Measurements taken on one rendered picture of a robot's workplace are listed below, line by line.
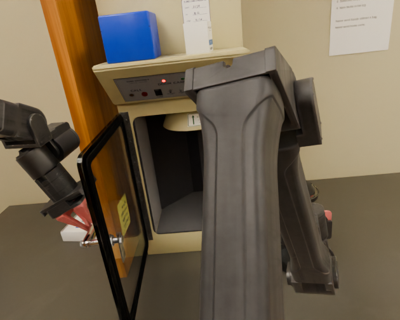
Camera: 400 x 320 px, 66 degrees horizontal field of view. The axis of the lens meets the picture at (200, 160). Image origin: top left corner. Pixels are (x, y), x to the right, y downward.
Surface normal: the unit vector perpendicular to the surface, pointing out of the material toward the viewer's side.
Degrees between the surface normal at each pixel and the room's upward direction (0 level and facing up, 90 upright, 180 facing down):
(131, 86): 135
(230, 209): 49
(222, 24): 90
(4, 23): 90
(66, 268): 0
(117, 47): 90
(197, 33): 90
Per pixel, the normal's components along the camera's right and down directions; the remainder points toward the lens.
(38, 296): -0.11, -0.92
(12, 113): 0.96, -0.08
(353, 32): -0.02, 0.38
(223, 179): -0.44, -0.32
